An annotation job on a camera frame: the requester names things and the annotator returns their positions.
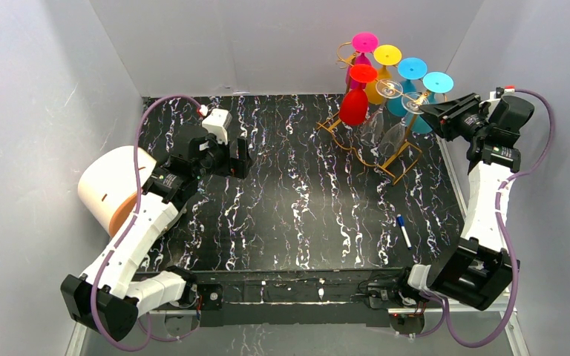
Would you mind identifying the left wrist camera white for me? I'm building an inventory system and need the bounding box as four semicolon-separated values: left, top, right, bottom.
201;108;232;145

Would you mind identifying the yellow wine glass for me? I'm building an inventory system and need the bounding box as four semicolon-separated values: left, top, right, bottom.
364;44;402;105

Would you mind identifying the blue wine glass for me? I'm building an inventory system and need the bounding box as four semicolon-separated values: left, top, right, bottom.
402;72;455;134
387;57;428;117

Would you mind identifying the purple cable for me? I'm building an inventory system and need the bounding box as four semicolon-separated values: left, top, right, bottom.
413;88;557;349
89;94;207;353

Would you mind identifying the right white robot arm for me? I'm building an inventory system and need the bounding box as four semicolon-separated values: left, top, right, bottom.
405;93;534;311

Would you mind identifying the blue wine glass front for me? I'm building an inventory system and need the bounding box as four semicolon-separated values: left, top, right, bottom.
402;72;455;134

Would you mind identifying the clear champagne flute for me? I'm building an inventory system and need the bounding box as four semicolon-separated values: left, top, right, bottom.
361;79;403;147
379;92;432;158

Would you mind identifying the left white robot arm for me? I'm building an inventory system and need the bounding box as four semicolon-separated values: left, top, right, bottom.
60;125;252;346

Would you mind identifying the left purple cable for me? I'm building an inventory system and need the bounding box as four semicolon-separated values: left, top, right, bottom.
89;94;207;353

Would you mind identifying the blue wine glass rear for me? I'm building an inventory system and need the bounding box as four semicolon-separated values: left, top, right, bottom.
387;57;428;117

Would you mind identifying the pink wine glass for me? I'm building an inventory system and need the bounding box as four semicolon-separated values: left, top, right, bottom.
345;32;379;92

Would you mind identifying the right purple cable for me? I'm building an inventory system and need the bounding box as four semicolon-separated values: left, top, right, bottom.
413;88;557;349

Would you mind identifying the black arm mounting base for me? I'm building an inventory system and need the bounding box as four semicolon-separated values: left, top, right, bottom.
137;267;443;329

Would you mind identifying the blue white marker pen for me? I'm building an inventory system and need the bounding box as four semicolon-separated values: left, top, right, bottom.
396;214;413;250

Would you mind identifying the gold wire glass rack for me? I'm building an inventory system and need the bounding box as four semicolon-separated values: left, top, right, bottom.
317;39;430;184

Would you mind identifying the red wine glass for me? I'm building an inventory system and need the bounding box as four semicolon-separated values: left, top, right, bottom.
338;64;377;126

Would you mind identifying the white orange cylinder spool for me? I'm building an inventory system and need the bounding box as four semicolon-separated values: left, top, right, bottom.
78;145;157;237

